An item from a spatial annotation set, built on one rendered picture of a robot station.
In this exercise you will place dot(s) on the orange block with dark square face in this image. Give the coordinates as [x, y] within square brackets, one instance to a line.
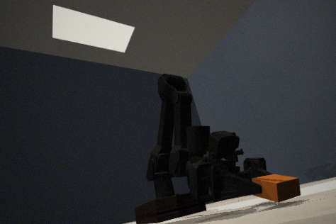
[278, 188]

